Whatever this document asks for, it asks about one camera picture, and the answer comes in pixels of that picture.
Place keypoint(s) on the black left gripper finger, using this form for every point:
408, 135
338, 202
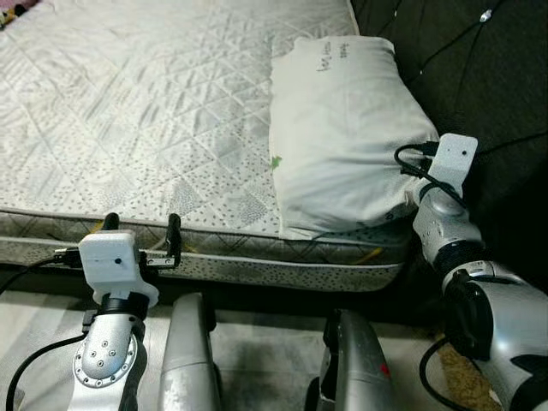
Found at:
110, 223
175, 240

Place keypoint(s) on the white pillow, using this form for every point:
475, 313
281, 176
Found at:
342, 128

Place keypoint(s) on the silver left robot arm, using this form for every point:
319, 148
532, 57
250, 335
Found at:
107, 368

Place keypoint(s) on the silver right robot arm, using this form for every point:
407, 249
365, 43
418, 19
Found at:
505, 317

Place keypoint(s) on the silver left robot leg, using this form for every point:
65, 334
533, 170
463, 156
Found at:
188, 360

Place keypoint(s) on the silver robot leg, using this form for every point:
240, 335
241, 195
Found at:
355, 368
188, 360

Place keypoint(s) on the white quilted mattress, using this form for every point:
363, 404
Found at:
128, 103

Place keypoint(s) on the dark tufted headboard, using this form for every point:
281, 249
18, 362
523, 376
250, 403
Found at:
479, 77

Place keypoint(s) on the silver right robot leg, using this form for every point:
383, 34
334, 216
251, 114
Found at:
355, 368

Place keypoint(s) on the crystal headboard button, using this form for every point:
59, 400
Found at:
485, 14

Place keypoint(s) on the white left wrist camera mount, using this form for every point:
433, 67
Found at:
111, 261

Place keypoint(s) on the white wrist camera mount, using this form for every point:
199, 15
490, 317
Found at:
454, 163
111, 261

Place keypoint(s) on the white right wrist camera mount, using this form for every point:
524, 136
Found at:
454, 163

